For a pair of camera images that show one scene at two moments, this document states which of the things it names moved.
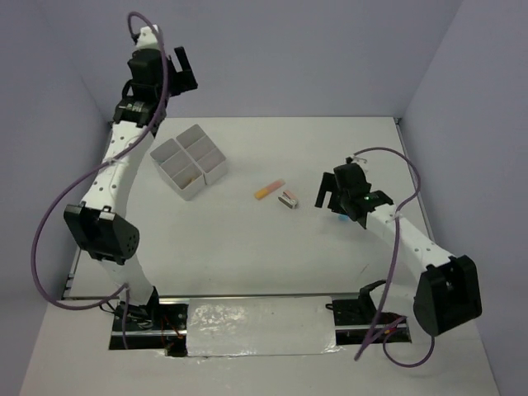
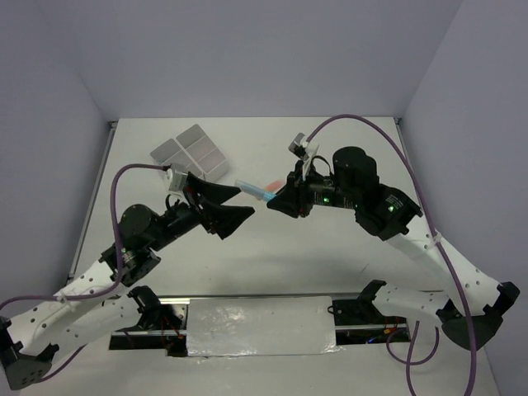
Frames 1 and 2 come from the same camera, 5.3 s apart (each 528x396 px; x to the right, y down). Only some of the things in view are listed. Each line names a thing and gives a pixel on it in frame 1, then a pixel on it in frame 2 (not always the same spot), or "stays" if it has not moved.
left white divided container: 177,168 stays
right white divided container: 204,153 stays
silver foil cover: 260,326 stays
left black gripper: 183,81 → 222,219
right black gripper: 329,184 → 292,197
